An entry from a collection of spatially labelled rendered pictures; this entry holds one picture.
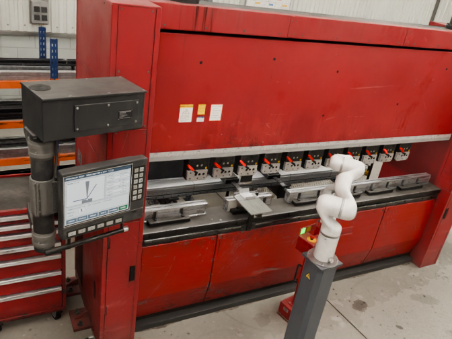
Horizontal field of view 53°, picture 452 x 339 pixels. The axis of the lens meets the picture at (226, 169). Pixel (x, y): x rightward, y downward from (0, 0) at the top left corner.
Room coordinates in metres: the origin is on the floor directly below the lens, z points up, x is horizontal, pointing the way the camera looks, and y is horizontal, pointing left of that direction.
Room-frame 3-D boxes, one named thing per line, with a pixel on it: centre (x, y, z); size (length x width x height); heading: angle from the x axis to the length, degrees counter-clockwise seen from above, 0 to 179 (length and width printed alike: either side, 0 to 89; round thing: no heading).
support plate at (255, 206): (2.87, -0.23, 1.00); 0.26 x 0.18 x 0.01; 31
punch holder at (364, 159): (3.60, -1.16, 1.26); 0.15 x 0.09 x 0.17; 121
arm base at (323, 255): (2.33, -0.67, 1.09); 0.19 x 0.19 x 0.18
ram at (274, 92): (3.33, -0.71, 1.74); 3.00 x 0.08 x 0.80; 121
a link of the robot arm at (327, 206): (2.33, -0.64, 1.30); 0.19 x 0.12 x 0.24; 76
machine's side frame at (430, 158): (4.33, -2.01, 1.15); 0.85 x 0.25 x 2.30; 31
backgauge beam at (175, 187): (3.46, -0.34, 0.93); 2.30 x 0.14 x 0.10; 121
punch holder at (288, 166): (3.19, -0.48, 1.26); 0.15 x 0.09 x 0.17; 121
